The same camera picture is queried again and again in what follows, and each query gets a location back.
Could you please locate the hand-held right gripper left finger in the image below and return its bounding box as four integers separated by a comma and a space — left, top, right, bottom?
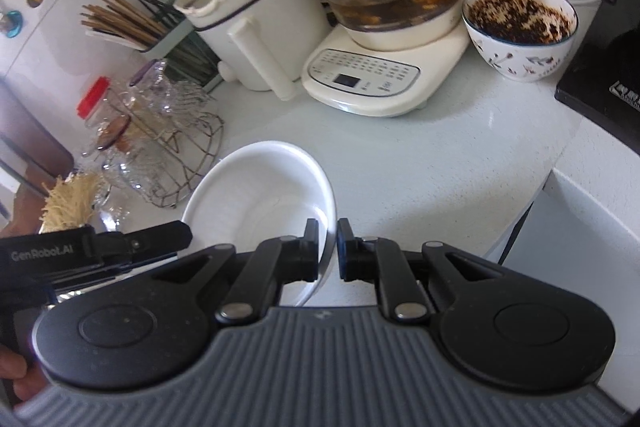
149, 218, 321, 324

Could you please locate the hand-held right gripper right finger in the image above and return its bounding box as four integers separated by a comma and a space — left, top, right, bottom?
335, 217, 504, 324

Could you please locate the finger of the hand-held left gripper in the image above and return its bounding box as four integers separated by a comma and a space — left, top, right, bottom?
92, 220, 194, 266

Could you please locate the white bowl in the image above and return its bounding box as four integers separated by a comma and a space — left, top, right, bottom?
180, 140, 337, 308

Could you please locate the person's left hand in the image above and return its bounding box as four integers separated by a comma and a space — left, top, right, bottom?
0, 347, 49, 409

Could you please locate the red lid glass jar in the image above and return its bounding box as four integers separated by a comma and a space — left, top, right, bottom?
76, 76, 113, 144

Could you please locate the cream kettle heating base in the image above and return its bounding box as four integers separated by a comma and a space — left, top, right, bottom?
301, 14, 471, 118

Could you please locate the chopstick holder with chopsticks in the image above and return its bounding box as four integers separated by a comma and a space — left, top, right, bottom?
81, 0, 222, 88

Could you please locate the blue suction hook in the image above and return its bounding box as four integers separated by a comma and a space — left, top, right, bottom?
0, 10, 25, 38

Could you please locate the white electric pot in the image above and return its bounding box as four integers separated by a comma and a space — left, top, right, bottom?
172, 0, 307, 102

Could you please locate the floral bowl of dark flakes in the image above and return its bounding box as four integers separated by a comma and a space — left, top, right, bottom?
460, 0, 580, 83

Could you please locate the black induction cooker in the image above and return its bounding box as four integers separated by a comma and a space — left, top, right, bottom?
553, 0, 640, 141

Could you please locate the wire basket of glass cups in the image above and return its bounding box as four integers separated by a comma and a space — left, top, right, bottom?
79, 59, 226, 208

